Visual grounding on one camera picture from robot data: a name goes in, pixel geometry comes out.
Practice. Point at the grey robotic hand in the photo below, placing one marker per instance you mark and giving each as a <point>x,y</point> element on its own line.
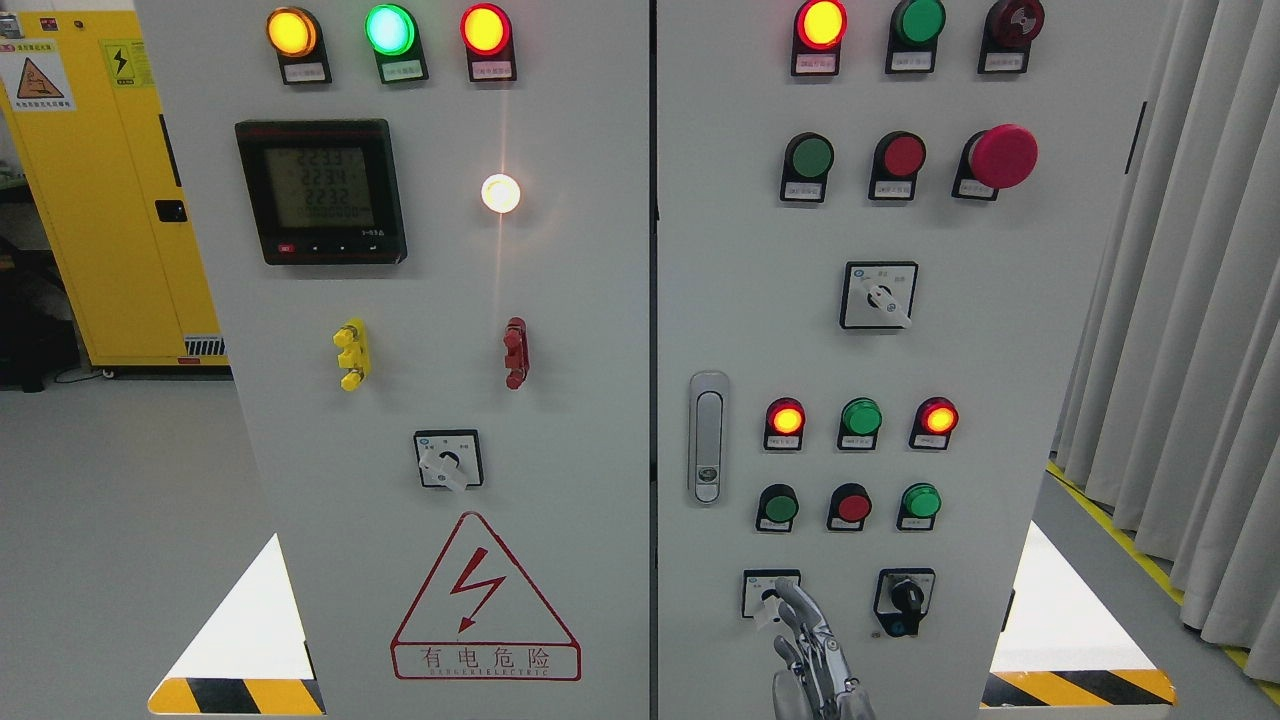
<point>817,682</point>

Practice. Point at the silver door handle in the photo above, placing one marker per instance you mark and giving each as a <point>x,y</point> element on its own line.
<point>708,393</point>

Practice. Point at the right cabinet door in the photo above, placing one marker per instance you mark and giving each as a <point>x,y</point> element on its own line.
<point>752,287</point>

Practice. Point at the cabinet door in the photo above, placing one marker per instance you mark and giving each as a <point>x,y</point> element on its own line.
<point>566,456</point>
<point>752,287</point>

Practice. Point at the left cabinet door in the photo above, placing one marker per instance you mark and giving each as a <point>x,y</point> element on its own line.
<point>566,456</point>

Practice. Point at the green push button lower left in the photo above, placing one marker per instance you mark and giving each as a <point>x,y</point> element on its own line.
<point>776,509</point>

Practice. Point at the green push button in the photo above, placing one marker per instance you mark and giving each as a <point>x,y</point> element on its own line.
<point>807,159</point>
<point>776,509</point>
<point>919,507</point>

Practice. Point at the red push button lower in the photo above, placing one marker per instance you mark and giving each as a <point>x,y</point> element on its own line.
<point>849,508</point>

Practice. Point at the red push button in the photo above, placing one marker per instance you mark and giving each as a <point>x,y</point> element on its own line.
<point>849,508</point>
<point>896,164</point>

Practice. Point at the green push button lower right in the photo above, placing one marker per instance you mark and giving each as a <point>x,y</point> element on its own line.
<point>919,507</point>

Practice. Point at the red lit lamp middle left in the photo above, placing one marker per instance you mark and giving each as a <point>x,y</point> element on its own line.
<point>784,426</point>

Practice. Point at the green lamp middle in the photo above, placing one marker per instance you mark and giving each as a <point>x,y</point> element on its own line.
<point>859,425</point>

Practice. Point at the red lit lamp middle right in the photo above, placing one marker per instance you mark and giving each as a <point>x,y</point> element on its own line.
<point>933,424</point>

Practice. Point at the red high voltage warning sign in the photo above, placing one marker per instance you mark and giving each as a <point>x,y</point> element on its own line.
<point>478,617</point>

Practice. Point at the grey curtain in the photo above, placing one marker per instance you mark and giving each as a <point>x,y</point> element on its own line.
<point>1172,412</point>

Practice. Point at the red terminal connector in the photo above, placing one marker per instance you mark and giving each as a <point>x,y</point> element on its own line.
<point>517,359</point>

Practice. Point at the green push button upper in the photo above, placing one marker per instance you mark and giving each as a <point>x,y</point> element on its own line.
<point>807,159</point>

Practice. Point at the red push button upper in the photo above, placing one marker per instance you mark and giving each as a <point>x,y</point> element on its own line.
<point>896,164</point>

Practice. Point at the red emergency stop button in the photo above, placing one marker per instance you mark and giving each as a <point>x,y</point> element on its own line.
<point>993,160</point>

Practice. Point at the yellow terminal connector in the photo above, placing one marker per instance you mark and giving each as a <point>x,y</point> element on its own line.
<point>354,356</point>

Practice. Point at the white lit indicator lamp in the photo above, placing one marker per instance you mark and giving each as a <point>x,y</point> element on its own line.
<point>501,193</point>

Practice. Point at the red lit lamp top right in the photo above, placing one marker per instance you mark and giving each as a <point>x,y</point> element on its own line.
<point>817,33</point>

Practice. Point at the green lamp top right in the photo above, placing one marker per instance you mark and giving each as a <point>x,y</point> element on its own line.
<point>913,36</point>

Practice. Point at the dark red buzzer lamp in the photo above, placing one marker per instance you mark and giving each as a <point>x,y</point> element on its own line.
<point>1009,30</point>

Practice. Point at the black digital power meter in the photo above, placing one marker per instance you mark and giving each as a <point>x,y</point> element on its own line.
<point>323,192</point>

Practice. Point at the red lit indicator lamp left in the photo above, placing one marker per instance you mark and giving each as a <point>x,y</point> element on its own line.
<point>489,40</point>

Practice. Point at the green lit indicator lamp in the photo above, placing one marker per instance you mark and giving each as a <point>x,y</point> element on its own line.
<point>395,40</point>

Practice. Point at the yellow indicator lamp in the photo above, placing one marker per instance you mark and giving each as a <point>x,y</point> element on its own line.
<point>298,42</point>

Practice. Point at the yellow safety cabinet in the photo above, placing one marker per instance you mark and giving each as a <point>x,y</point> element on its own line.
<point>80,96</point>

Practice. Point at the white lower rotary selector switch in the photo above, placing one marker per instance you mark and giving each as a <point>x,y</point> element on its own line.
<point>759,596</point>

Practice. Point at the black key selector switch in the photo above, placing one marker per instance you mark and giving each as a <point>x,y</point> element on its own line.
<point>903,599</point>

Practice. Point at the right upper rotary selector switch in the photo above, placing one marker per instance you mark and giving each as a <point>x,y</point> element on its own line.
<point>878,295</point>

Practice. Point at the left rotary selector switch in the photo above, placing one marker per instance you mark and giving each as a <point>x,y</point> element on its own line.
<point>449,459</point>

